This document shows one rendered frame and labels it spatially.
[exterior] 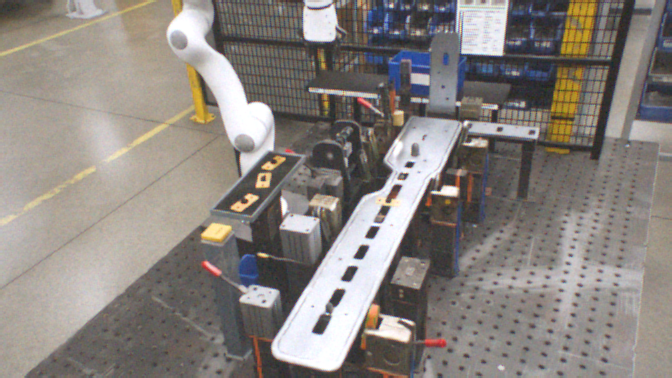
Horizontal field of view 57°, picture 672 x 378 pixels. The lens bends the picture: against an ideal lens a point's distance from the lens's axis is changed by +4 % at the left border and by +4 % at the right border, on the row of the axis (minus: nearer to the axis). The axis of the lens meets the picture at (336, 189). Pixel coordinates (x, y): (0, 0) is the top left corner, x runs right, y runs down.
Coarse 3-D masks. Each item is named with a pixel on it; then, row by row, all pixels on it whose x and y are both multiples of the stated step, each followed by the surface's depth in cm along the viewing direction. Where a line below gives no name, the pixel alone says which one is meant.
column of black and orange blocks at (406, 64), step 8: (400, 64) 250; (408, 64) 249; (400, 72) 252; (408, 72) 251; (408, 80) 253; (400, 88) 256; (408, 88) 256; (400, 96) 258; (408, 96) 257; (400, 104) 260; (408, 104) 259; (408, 112) 262
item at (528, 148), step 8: (528, 144) 231; (528, 152) 233; (528, 160) 235; (520, 168) 238; (528, 168) 237; (520, 176) 240; (528, 176) 239; (520, 184) 242; (528, 184) 241; (512, 192) 250; (520, 192) 244; (520, 200) 244; (528, 200) 244
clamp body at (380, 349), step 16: (384, 320) 142; (400, 320) 142; (368, 336) 140; (384, 336) 138; (400, 336) 138; (368, 352) 143; (384, 352) 141; (400, 352) 139; (368, 368) 145; (384, 368) 144; (400, 368) 141
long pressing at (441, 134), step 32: (416, 128) 240; (448, 128) 238; (384, 160) 219; (416, 160) 218; (384, 192) 201; (416, 192) 200; (352, 224) 186; (384, 224) 185; (352, 256) 173; (384, 256) 172; (320, 288) 162; (352, 288) 161; (288, 320) 152; (352, 320) 151; (288, 352) 144; (320, 352) 143
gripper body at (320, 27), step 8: (304, 8) 181; (312, 8) 178; (320, 8) 178; (328, 8) 179; (304, 16) 182; (312, 16) 181; (320, 16) 180; (328, 16) 179; (304, 24) 183; (312, 24) 182; (320, 24) 181; (328, 24) 180; (336, 24) 183; (304, 32) 185; (312, 32) 184; (320, 32) 182; (328, 32) 182; (336, 32) 186; (320, 40) 184; (328, 40) 183
